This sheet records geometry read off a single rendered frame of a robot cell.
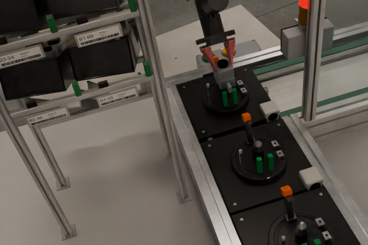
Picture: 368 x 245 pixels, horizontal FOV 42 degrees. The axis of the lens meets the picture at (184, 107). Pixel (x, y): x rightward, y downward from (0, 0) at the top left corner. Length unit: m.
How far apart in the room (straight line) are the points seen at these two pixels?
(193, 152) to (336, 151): 0.41
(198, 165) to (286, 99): 0.38
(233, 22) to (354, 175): 0.82
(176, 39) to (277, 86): 0.51
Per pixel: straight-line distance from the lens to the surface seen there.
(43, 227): 1.41
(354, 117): 1.46
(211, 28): 1.32
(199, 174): 1.27
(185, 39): 1.87
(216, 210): 1.21
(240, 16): 1.96
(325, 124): 1.42
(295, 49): 1.23
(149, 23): 0.94
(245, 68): 1.53
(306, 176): 1.22
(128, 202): 1.38
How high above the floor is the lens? 1.96
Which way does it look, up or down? 44 degrees down
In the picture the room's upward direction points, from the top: 10 degrees counter-clockwise
